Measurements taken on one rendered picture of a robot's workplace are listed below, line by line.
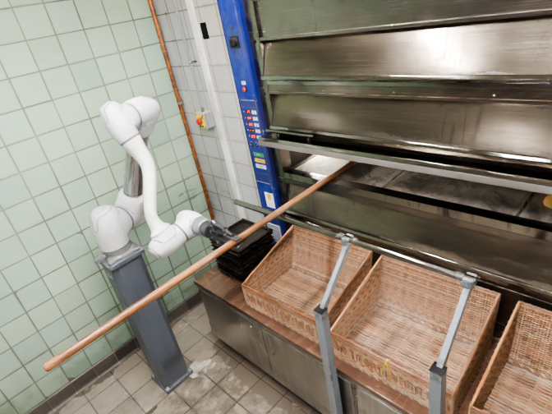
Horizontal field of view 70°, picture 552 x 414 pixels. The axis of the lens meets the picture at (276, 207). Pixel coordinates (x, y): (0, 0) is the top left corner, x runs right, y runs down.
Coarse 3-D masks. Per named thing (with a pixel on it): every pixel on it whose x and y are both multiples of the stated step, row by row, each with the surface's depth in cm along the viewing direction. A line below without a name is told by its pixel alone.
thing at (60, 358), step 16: (336, 176) 209; (304, 192) 194; (288, 208) 187; (256, 224) 175; (240, 240) 169; (208, 256) 160; (192, 272) 155; (160, 288) 147; (144, 304) 142; (112, 320) 136; (96, 336) 132; (64, 352) 127; (48, 368) 123
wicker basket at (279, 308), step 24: (288, 240) 238; (312, 240) 229; (336, 240) 217; (264, 264) 227; (288, 264) 243; (312, 264) 233; (360, 264) 210; (264, 288) 231; (312, 288) 225; (336, 288) 221; (264, 312) 213; (288, 312) 196; (312, 312) 208; (336, 312) 189; (312, 336) 190
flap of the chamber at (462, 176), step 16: (272, 144) 201; (320, 144) 194; (336, 144) 194; (352, 160) 169; (368, 160) 163; (384, 160) 158; (432, 160) 156; (448, 160) 156; (448, 176) 141; (464, 176) 137; (480, 176) 134; (544, 176) 131; (544, 192) 121
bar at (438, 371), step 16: (256, 208) 196; (304, 224) 175; (352, 240) 158; (400, 256) 144; (336, 272) 160; (448, 272) 132; (464, 288) 129; (320, 304) 159; (464, 304) 128; (320, 320) 158; (320, 336) 164; (448, 336) 127; (448, 352) 127; (432, 368) 126; (336, 384) 178; (432, 384) 128; (336, 400) 181; (432, 400) 132
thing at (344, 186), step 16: (288, 176) 226; (304, 176) 218; (320, 176) 214; (352, 192) 197; (368, 192) 190; (384, 192) 186; (400, 192) 183; (416, 208) 175; (432, 208) 169; (448, 208) 164; (464, 208) 162; (496, 224) 152; (512, 224) 148; (528, 224) 145; (544, 224) 144
